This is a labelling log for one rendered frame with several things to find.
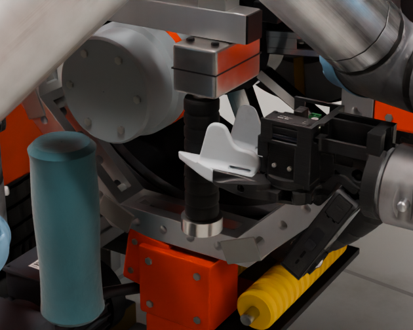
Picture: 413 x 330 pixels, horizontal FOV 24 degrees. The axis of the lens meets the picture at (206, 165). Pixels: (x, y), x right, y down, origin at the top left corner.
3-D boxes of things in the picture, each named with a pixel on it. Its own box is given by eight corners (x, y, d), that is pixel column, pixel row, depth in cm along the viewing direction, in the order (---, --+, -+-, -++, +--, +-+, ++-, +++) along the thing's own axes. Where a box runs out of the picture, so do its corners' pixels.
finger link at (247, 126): (219, 90, 99) (292, 111, 93) (219, 143, 101) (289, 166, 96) (199, 98, 97) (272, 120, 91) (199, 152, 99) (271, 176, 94)
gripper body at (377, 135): (290, 93, 93) (408, 116, 87) (288, 173, 97) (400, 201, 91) (252, 117, 87) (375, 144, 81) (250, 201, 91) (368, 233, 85)
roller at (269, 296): (354, 252, 150) (356, 219, 147) (263, 345, 127) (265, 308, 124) (320, 243, 152) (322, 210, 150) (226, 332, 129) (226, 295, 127)
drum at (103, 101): (246, 105, 125) (248, 0, 119) (154, 162, 108) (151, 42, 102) (157, 86, 131) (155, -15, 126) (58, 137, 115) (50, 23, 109)
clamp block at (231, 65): (261, 75, 99) (262, 25, 96) (215, 101, 92) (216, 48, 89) (219, 67, 101) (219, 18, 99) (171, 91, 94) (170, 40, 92)
